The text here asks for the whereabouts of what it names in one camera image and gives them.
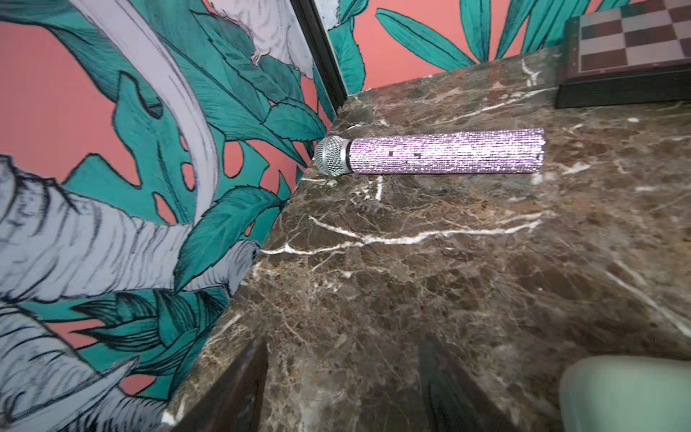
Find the folding chessboard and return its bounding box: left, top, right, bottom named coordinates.
left=555, top=1, right=690, bottom=109

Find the glitter purple microphone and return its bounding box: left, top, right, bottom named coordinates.
left=312, top=129, right=545, bottom=176

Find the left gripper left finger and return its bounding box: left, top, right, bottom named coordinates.
left=173, top=338, right=268, bottom=432

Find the grey umbrella case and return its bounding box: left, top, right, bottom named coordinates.
left=559, top=356, right=690, bottom=431

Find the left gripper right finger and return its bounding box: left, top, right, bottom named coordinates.
left=419, top=337, right=516, bottom=431

